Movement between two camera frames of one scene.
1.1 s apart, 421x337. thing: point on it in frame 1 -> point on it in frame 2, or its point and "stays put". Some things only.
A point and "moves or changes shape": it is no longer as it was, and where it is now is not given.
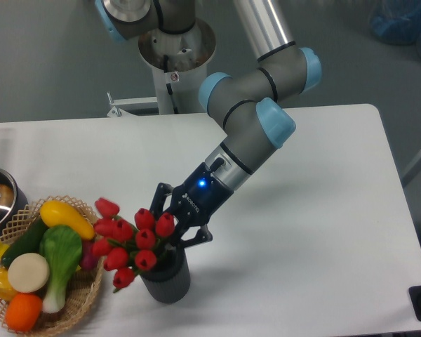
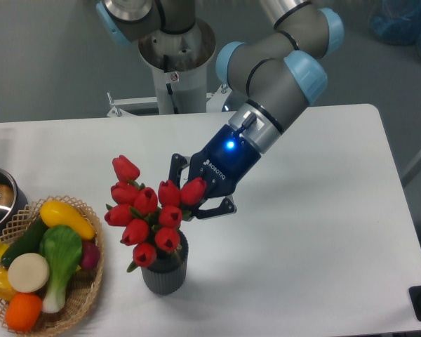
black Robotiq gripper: (193, 203) -> (221, 163)
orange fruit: (23, 312) stays put
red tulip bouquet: (128, 248) moves or changes shape
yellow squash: (57, 213) stays put
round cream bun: (29, 272) stays put
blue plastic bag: (405, 22) stays put
